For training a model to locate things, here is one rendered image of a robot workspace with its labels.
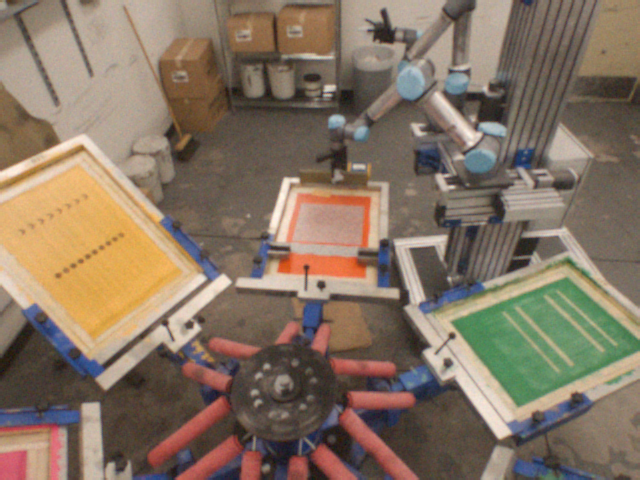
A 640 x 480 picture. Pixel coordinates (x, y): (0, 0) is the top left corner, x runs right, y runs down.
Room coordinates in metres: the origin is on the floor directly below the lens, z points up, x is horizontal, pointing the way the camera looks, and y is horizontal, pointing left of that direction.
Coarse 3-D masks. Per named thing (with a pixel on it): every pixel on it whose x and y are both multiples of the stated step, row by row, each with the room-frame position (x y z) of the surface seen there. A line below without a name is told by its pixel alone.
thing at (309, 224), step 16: (304, 208) 1.89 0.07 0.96; (320, 208) 1.88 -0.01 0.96; (304, 224) 1.76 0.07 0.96; (320, 224) 1.75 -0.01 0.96; (288, 240) 1.64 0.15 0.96; (304, 240) 1.64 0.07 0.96; (320, 240) 1.63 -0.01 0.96; (304, 256) 1.52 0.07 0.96; (320, 256) 1.52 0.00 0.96; (288, 272) 1.43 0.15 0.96; (304, 272) 1.42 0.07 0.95; (320, 272) 1.42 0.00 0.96
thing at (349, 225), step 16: (336, 208) 1.88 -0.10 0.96; (352, 208) 1.87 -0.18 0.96; (368, 208) 1.86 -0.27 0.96; (336, 224) 1.75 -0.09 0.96; (352, 224) 1.74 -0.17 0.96; (368, 224) 1.73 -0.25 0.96; (336, 240) 1.63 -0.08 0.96; (352, 240) 1.62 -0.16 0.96; (336, 256) 1.52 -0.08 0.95; (336, 272) 1.41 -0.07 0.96; (352, 272) 1.41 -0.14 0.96
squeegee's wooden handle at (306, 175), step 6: (300, 174) 1.96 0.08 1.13; (306, 174) 1.95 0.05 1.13; (312, 174) 1.95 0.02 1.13; (318, 174) 1.94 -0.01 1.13; (324, 174) 1.94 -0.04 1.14; (330, 174) 1.93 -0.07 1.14; (342, 174) 1.92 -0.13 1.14; (348, 174) 1.92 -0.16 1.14; (354, 174) 1.91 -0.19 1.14; (360, 174) 1.91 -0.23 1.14; (366, 174) 1.91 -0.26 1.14; (300, 180) 1.96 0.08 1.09; (306, 180) 1.95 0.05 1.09; (312, 180) 1.95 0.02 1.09; (318, 180) 1.94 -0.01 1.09; (324, 180) 1.94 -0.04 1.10; (330, 180) 1.93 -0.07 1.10; (342, 180) 1.92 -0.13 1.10; (348, 180) 1.92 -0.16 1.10; (354, 180) 1.91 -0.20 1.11; (360, 180) 1.91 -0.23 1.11; (366, 180) 1.90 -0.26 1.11; (366, 186) 1.90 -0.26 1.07
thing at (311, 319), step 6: (306, 306) 1.15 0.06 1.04; (312, 306) 1.15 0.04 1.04; (318, 306) 1.15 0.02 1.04; (306, 312) 1.12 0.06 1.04; (312, 312) 1.12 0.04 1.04; (318, 312) 1.12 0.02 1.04; (306, 318) 1.09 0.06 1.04; (312, 318) 1.09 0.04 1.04; (318, 318) 1.09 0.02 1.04; (306, 324) 1.07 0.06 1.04; (312, 324) 1.06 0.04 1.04; (318, 324) 1.08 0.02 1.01
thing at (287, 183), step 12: (288, 180) 2.10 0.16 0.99; (288, 192) 2.02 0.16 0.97; (384, 192) 1.95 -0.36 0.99; (276, 204) 1.89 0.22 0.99; (384, 204) 1.85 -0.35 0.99; (276, 216) 1.79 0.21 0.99; (384, 216) 1.75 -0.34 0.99; (276, 228) 1.70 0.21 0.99; (384, 228) 1.66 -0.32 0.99; (264, 276) 1.38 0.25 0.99; (276, 276) 1.37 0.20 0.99
